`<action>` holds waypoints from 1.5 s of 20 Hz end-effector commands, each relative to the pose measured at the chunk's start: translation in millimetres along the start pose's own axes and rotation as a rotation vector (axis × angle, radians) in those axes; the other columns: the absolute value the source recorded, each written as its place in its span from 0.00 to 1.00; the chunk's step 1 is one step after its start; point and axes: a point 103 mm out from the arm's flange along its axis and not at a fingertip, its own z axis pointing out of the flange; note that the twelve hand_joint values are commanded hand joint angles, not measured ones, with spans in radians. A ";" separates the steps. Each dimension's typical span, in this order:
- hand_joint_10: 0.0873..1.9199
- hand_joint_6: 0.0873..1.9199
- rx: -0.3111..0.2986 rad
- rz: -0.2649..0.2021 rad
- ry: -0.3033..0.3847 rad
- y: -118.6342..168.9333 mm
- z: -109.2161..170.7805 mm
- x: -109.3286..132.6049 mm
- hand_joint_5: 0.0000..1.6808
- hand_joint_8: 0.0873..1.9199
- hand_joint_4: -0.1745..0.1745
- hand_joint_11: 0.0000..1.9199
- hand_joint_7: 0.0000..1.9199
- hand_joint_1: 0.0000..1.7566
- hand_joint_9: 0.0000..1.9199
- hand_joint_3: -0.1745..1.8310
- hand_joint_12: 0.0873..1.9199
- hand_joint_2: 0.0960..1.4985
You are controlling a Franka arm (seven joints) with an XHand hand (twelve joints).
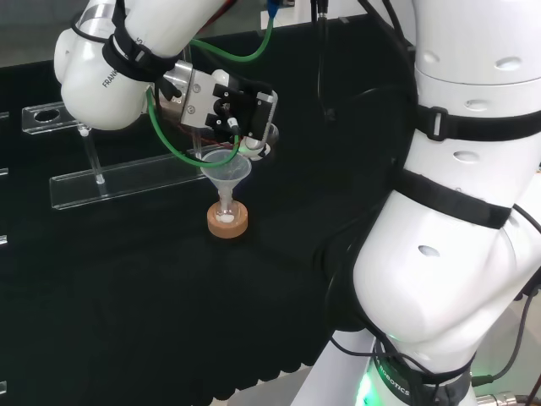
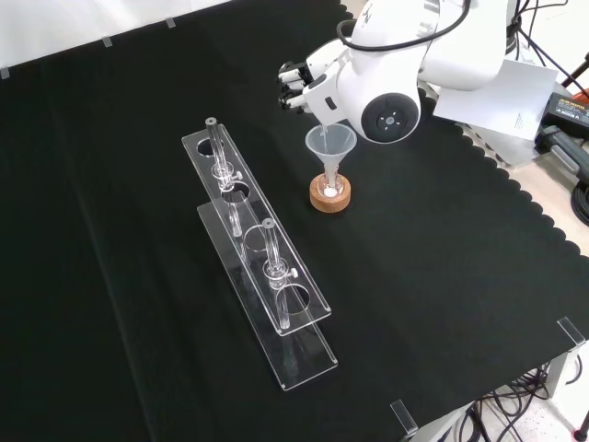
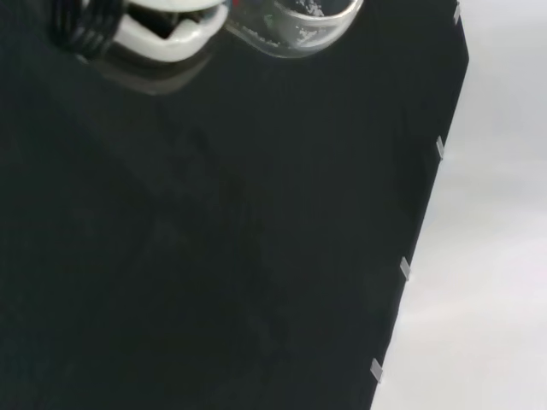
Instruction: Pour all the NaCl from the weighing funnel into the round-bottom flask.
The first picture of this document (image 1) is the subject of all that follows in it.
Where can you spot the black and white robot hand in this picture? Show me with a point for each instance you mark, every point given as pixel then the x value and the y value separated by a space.
pixel 260 144

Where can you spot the translucent plastic funnel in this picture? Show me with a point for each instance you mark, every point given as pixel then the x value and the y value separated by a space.
pixel 220 178

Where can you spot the small round-bottom glass flask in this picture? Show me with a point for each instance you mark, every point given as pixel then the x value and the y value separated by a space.
pixel 226 213

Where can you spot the clear acrylic funnel stand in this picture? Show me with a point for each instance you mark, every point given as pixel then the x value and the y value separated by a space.
pixel 127 182

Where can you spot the black bench cloth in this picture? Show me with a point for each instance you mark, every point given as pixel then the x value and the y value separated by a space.
pixel 148 296

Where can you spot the pale board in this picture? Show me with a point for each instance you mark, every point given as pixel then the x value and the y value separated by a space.
pixel 329 380

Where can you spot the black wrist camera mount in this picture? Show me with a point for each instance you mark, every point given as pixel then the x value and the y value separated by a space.
pixel 249 110

